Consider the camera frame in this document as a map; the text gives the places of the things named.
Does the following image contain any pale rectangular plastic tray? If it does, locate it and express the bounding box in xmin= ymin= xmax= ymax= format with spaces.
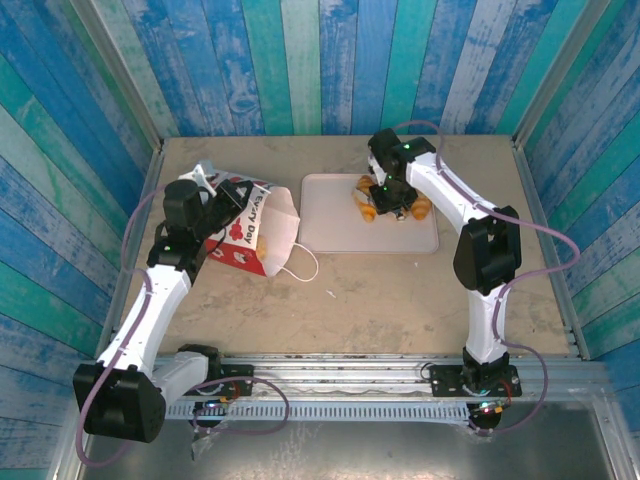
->
xmin=298 ymin=172 xmax=441 ymax=255

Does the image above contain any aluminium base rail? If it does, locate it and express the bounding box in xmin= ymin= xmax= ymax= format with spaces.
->
xmin=134 ymin=352 xmax=606 ymax=404

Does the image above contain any white slotted cable duct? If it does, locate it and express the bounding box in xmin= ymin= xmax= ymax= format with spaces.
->
xmin=164 ymin=401 xmax=474 ymax=427

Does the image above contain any aluminium table side rail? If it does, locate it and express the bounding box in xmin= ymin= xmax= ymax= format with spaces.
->
xmin=513 ymin=139 xmax=592 ymax=360
xmin=94 ymin=147 xmax=167 ymax=360

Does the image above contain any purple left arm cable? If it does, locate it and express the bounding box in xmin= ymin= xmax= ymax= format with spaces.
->
xmin=74 ymin=183 xmax=292 ymax=469

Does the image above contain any grey sheet metal panel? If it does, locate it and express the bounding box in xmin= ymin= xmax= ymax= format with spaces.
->
xmin=74 ymin=399 xmax=624 ymax=480

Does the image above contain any aluminium corner post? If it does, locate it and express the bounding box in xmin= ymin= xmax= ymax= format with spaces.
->
xmin=69 ymin=0 xmax=166 ymax=154
xmin=513 ymin=0 xmax=615 ymax=146

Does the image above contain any striped orange fake croissant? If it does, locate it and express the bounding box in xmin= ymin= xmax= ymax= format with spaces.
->
xmin=410 ymin=193 xmax=433 ymax=222
xmin=352 ymin=174 xmax=381 ymax=224

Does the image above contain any white red printed paper bag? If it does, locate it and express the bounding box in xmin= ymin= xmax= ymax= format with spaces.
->
xmin=177 ymin=167 xmax=320 ymax=284

